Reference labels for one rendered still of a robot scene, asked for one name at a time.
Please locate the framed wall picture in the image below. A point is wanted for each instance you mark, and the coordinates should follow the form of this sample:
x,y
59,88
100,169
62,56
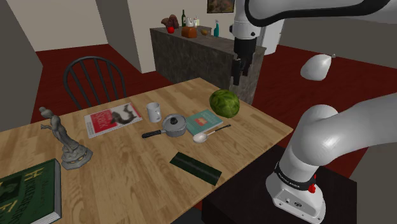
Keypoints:
x,y
220,6

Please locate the teal book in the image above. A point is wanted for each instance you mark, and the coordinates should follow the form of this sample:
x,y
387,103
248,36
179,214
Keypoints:
x,y
203,122

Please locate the green cabbage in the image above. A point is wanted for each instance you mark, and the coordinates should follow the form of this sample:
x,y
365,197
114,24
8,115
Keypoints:
x,y
224,103

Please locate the thick green book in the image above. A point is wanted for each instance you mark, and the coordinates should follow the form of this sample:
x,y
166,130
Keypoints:
x,y
28,195

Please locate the dark spindle-back chair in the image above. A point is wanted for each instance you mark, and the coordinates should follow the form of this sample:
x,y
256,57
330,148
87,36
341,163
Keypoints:
x,y
93,58

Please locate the white rounded object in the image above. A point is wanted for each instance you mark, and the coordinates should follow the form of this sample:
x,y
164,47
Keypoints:
x,y
316,68

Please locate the white mug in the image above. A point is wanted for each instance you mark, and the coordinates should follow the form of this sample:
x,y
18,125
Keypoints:
x,y
154,112

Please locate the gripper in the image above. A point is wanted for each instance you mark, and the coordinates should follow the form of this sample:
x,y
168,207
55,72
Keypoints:
x,y
244,48

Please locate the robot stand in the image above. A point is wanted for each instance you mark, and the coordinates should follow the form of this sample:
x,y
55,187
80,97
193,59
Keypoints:
x,y
248,198

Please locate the dark stone kitchen counter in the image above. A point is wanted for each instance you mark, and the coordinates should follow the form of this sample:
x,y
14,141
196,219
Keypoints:
x,y
186,59

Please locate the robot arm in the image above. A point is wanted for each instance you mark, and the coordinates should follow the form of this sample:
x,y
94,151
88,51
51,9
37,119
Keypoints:
x,y
328,139

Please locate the red and white magazine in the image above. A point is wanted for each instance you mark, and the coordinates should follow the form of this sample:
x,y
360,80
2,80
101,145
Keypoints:
x,y
105,121

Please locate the dark green flat rectangle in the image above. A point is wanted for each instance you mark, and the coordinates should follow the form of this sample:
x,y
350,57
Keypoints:
x,y
195,168

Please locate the grey figure statue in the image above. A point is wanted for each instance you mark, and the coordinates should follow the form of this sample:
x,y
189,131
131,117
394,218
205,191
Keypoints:
x,y
73,155

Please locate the wooden table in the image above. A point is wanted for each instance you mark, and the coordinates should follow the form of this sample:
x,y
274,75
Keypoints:
x,y
130,176

